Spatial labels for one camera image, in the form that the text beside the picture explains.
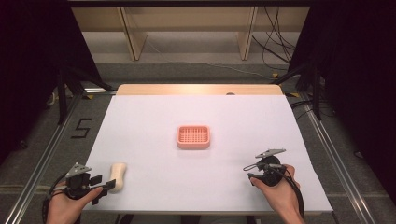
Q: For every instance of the white table sheet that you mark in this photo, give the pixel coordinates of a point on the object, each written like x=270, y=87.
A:
x=193, y=180

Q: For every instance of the aluminium floor rail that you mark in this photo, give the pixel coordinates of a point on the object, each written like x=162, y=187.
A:
x=336, y=155
x=40, y=161

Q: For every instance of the yellow tape floor marker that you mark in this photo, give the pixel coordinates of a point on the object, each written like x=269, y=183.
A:
x=292, y=94

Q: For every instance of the pink soap dish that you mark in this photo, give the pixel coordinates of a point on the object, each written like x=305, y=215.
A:
x=193, y=137

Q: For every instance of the black metal stand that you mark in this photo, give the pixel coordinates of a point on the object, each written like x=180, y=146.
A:
x=316, y=93
x=62, y=99

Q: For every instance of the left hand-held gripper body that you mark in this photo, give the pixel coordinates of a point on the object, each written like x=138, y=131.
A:
x=77, y=183

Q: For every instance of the person's left hand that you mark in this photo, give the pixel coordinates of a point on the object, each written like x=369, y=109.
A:
x=67, y=210

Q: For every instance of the person's right hand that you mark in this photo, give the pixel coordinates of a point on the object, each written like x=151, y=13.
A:
x=281, y=196

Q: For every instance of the black curtain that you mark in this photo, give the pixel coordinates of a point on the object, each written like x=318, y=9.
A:
x=37, y=62
x=361, y=77

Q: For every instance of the beige wooden shelf unit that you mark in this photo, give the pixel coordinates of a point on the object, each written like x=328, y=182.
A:
x=186, y=18

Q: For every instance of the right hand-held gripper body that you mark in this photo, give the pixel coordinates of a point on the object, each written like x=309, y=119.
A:
x=271, y=175

